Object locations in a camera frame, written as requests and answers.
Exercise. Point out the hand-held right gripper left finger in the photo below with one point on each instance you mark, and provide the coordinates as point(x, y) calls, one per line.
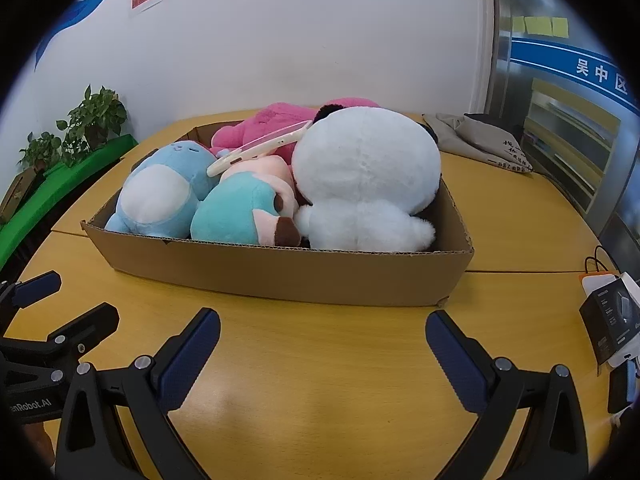
point(192, 355)

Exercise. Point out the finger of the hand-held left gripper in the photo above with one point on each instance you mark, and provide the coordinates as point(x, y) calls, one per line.
point(35, 287)
point(85, 325)

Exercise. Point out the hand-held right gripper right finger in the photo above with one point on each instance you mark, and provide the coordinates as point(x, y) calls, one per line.
point(455, 360)

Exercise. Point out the brown cardboard box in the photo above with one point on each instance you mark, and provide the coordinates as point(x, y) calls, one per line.
point(280, 272)

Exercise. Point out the light blue plush toy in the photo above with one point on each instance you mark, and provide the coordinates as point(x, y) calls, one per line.
point(150, 200)

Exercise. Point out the brown cardboard piece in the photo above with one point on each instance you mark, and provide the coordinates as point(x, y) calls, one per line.
point(15, 195)

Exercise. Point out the small potted green plant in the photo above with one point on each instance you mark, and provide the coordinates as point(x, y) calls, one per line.
point(42, 150)

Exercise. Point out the teal and pink plush toy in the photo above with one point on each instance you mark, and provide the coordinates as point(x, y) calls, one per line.
point(230, 210)

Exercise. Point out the black product box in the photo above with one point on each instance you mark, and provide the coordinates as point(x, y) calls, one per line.
point(610, 320)

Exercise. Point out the white and orange paper bag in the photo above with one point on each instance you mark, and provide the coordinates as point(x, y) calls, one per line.
point(597, 280)

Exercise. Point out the small black device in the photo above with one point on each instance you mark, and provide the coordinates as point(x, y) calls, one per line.
point(622, 390)

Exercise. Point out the large potted green plant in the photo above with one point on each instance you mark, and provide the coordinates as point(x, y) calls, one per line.
point(97, 115)

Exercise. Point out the white panda plush toy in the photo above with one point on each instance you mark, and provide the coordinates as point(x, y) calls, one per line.
point(365, 170)

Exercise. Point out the cream tablet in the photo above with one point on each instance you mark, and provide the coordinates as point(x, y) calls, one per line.
point(260, 148)

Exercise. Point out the blue door banner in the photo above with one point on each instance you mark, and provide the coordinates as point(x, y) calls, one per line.
point(575, 60)

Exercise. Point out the yellow sticky note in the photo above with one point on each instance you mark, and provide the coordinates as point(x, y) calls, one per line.
point(518, 25)
point(560, 27)
point(537, 25)

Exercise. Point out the blue wall decal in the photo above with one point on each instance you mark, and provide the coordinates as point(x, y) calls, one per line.
point(75, 10)

